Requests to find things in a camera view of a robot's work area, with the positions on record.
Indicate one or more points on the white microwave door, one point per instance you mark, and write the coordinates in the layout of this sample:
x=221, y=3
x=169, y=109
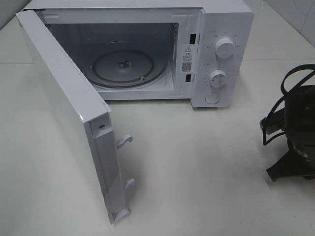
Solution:
x=81, y=114

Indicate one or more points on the white upper power knob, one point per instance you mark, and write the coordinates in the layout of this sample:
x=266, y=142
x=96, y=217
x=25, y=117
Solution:
x=224, y=47

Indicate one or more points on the glass microwave turntable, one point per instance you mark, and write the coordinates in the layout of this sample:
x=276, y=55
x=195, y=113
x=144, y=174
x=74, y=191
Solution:
x=128, y=65

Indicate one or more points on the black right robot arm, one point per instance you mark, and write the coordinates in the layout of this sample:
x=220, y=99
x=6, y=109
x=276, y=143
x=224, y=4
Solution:
x=303, y=97

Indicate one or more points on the white timer knob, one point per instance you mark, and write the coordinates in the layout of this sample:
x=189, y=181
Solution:
x=217, y=78

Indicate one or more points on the white microwave oven body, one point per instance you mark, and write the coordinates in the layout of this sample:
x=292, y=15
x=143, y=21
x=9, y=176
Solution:
x=186, y=30

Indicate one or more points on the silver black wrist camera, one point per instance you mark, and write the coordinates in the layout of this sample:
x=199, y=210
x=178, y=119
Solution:
x=272, y=123

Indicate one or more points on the round white door button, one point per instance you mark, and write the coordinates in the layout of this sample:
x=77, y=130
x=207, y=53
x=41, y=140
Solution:
x=212, y=98

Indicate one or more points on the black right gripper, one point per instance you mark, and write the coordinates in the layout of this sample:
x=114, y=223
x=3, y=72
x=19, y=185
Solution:
x=300, y=131

